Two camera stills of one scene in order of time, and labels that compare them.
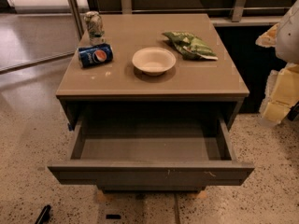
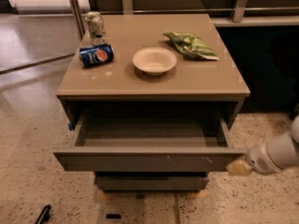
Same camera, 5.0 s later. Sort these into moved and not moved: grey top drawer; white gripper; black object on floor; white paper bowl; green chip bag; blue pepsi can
Moved: grey top drawer; white gripper
Not moved: black object on floor; green chip bag; blue pepsi can; white paper bowl
